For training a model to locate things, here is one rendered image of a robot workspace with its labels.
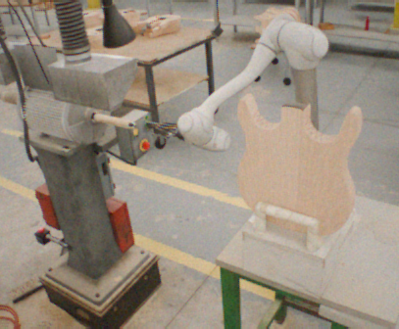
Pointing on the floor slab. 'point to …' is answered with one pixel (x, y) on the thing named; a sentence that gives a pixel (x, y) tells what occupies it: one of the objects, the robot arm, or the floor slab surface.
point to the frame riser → (145, 283)
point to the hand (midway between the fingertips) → (153, 125)
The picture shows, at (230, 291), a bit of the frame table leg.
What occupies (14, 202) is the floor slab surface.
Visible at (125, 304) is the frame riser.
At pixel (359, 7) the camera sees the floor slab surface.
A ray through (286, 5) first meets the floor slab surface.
